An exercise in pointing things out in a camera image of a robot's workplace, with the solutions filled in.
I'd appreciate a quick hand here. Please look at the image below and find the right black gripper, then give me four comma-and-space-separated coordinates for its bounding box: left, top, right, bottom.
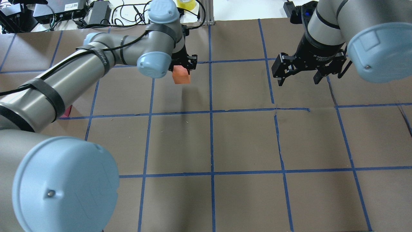
272, 33, 346, 86

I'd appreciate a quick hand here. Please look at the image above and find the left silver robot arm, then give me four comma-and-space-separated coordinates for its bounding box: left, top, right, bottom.
1, 0, 197, 232

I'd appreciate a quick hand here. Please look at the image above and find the pink foam cube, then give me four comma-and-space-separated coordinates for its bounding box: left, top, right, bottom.
61, 105, 72, 118

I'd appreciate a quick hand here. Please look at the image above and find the yellow tape roll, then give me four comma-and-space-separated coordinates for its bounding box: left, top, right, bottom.
176, 0, 197, 11

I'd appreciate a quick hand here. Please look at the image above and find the black power brick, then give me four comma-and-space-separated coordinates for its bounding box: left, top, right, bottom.
88, 0, 111, 24

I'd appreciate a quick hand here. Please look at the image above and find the aluminium frame post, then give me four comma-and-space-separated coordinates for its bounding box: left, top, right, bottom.
199, 0, 215, 25

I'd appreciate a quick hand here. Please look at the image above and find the black power adapter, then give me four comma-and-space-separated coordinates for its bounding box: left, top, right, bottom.
283, 0, 297, 18

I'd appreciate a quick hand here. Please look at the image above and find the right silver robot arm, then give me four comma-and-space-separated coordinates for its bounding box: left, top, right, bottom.
272, 0, 412, 86

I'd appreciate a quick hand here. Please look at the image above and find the orange foam cube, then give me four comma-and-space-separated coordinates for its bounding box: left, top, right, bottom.
172, 65, 191, 85

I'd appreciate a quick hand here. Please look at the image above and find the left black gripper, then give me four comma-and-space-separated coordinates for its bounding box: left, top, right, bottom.
169, 25, 197, 70

